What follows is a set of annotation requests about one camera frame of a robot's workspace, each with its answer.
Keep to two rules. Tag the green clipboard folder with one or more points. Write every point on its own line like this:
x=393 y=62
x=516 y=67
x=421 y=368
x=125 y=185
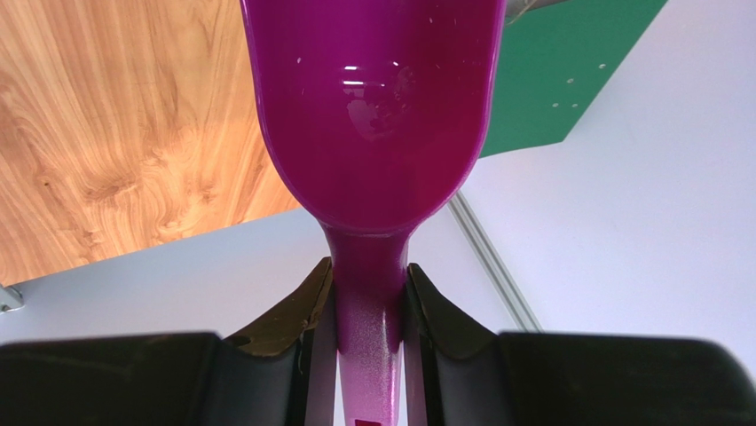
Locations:
x=554 y=61

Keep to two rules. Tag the purple plastic scoop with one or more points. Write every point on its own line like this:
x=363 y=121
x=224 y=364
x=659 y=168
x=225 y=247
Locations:
x=374 y=113

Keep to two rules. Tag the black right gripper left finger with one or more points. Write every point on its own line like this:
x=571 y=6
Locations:
x=277 y=370

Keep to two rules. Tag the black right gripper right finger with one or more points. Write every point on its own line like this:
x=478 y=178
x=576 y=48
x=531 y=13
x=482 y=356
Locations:
x=458 y=372

